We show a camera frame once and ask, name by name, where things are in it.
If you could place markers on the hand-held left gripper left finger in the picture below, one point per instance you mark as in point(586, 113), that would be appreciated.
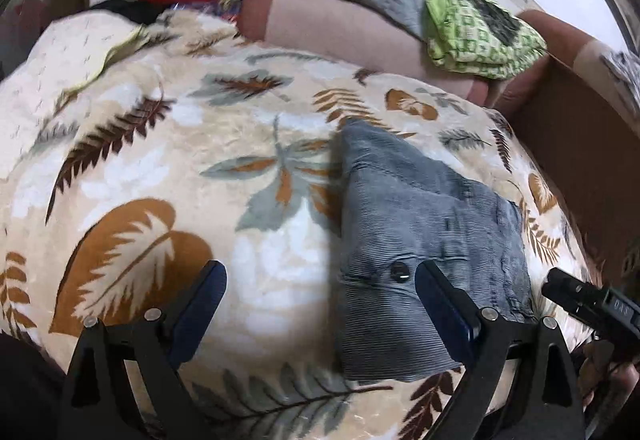
point(200, 305)

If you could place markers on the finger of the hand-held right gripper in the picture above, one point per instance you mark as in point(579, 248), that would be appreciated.
point(565, 301)
point(570, 280)

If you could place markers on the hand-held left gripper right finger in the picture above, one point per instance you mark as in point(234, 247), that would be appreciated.
point(440, 310)

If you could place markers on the person's right hand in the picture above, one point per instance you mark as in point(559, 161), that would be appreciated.
point(615, 380)

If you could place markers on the brown cardboard box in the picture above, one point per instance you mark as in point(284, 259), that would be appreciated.
point(575, 145)

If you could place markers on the leaf print fleece blanket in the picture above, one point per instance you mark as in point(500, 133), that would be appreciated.
point(250, 120)

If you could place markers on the person's dark clothing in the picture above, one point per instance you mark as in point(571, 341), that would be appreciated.
point(25, 395)

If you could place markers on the black white patterned cloth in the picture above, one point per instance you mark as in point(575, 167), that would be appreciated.
point(625, 75)

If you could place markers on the green patterned cloth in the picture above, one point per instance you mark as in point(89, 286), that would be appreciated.
point(465, 35)

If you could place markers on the purple packet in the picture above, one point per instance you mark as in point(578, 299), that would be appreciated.
point(230, 5)

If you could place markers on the pink bolster pillow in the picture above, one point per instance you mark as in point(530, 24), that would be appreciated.
point(325, 30)

